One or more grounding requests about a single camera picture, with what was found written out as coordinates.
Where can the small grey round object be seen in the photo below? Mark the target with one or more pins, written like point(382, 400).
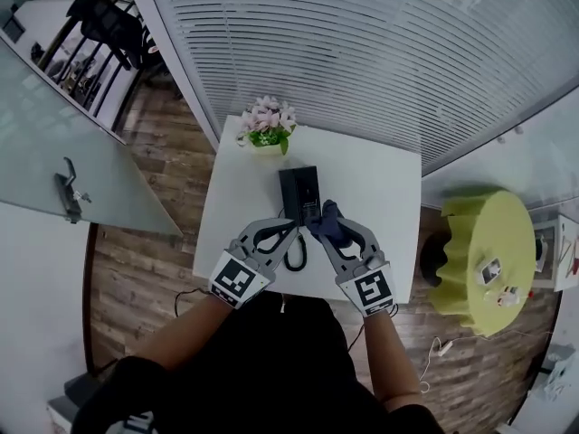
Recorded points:
point(240, 140)

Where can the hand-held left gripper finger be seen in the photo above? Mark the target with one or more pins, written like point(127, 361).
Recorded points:
point(267, 224)
point(286, 247)

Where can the dark blue cloth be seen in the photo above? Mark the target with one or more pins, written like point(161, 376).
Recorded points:
point(325, 222)

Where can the small metal door key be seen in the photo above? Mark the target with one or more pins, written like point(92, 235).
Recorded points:
point(82, 196)

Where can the white power strip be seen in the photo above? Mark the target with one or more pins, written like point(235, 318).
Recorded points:
point(445, 347)

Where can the white side table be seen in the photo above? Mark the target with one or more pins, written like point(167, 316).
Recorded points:
point(565, 224)

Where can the black metal railing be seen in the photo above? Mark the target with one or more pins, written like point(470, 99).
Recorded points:
point(97, 72)

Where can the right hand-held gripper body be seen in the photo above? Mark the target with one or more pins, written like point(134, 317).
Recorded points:
point(371, 289)

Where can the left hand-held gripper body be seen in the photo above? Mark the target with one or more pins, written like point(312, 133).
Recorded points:
point(235, 278)

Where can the white window blinds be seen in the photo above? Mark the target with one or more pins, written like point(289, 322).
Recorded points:
point(362, 61)

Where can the black box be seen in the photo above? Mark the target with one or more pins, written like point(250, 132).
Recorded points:
point(300, 188)

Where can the person's left forearm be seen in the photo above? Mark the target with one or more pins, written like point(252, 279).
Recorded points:
point(190, 333)

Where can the pink flowers in cream pot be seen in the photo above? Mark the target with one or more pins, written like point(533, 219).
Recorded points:
point(267, 120)

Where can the red white small package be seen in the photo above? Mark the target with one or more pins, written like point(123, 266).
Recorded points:
point(504, 296)

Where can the round yellow-green covered table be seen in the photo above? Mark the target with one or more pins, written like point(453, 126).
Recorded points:
point(493, 224)

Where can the person's right forearm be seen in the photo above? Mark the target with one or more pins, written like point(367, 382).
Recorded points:
point(389, 360)

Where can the white square table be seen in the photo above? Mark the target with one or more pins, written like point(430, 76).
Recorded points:
point(371, 188)

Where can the white tissue box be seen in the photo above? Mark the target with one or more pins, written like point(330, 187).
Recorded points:
point(489, 270)

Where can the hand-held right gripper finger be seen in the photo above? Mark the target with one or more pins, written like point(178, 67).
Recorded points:
point(371, 240)
point(335, 262)

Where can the person's black shirt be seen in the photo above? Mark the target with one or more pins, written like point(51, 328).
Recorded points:
point(271, 369)

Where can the frosted glass door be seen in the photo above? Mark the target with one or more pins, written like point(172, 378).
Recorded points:
point(54, 152)

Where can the black office chair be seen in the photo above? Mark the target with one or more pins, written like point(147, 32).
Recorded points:
point(106, 25)

